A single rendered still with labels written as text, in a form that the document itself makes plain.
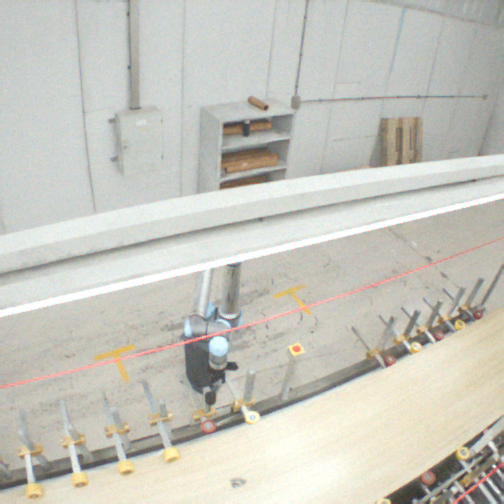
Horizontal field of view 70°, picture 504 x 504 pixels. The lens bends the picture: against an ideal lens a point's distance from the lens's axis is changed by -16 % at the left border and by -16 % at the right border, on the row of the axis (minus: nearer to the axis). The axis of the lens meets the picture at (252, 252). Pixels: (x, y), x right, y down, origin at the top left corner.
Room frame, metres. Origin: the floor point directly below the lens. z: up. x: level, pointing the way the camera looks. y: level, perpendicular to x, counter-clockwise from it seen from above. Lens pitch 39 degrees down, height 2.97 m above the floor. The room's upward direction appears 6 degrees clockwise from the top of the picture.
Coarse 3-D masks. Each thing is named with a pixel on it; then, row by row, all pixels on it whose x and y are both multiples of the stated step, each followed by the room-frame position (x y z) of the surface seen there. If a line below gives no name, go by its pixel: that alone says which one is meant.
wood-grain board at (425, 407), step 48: (480, 336) 1.86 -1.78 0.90; (384, 384) 1.41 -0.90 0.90; (432, 384) 1.42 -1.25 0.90; (480, 384) 1.42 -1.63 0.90; (240, 432) 1.03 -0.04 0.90; (288, 432) 1.05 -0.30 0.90; (336, 432) 1.06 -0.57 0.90; (384, 432) 1.07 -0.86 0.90; (432, 432) 1.06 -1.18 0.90; (96, 480) 0.61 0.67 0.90; (144, 480) 0.66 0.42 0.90; (192, 480) 0.71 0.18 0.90; (288, 480) 0.76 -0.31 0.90; (336, 480) 0.77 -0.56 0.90; (384, 480) 0.76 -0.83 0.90
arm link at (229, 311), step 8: (224, 264) 1.93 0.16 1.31; (232, 264) 1.90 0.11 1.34; (240, 264) 1.93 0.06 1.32; (224, 272) 1.93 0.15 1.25; (232, 272) 1.91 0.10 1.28; (240, 272) 1.95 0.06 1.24; (224, 280) 1.92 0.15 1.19; (232, 280) 1.91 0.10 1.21; (224, 288) 1.92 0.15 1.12; (232, 288) 1.91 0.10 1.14; (224, 296) 1.92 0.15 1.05; (232, 296) 1.91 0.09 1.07; (224, 304) 1.92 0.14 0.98; (232, 304) 1.91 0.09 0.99; (224, 312) 1.92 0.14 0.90; (232, 312) 1.92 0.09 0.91; (240, 312) 1.98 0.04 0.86; (232, 320) 1.90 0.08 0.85; (240, 320) 1.92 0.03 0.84; (232, 328) 1.89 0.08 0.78
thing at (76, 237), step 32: (448, 160) 1.26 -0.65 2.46; (480, 160) 1.33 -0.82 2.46; (224, 192) 0.85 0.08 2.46; (256, 192) 0.87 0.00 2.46; (288, 192) 0.88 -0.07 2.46; (320, 192) 0.92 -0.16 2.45; (352, 192) 0.97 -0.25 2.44; (384, 192) 1.03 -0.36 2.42; (64, 224) 0.67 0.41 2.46; (96, 224) 0.68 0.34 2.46; (128, 224) 0.69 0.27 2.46; (160, 224) 0.72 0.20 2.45; (192, 224) 0.76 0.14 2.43; (0, 256) 0.55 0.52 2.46; (32, 256) 0.58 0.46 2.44; (64, 256) 0.61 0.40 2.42; (480, 448) 0.92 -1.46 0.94
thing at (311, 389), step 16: (464, 320) 2.22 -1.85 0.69; (416, 336) 2.01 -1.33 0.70; (400, 352) 1.84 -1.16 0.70; (352, 368) 1.68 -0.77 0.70; (368, 368) 1.69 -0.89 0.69; (304, 384) 1.53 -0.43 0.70; (320, 384) 1.53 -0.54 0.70; (336, 384) 1.56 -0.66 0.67; (272, 400) 1.38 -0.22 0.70; (288, 400) 1.39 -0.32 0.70; (224, 416) 1.23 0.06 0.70; (240, 416) 1.24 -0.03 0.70; (176, 432) 1.07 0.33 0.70; (192, 432) 1.09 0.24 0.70; (112, 448) 0.89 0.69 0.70; (128, 448) 0.90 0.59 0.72; (144, 448) 0.93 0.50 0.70; (160, 448) 0.97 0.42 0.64; (64, 464) 0.72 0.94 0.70; (80, 464) 0.74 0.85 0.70; (96, 464) 0.78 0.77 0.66; (0, 480) 0.52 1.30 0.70; (16, 480) 0.55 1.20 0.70
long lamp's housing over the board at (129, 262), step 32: (416, 192) 1.13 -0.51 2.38; (448, 192) 1.18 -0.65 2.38; (480, 192) 1.27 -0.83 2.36; (224, 224) 0.84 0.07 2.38; (256, 224) 0.85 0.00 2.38; (288, 224) 0.87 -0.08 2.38; (320, 224) 0.91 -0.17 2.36; (352, 224) 0.95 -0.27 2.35; (96, 256) 0.67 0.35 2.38; (128, 256) 0.68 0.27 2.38; (160, 256) 0.71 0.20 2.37; (192, 256) 0.73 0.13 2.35; (224, 256) 0.77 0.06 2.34; (0, 288) 0.53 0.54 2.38; (32, 288) 0.56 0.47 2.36; (64, 288) 0.58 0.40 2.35; (96, 288) 0.62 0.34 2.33
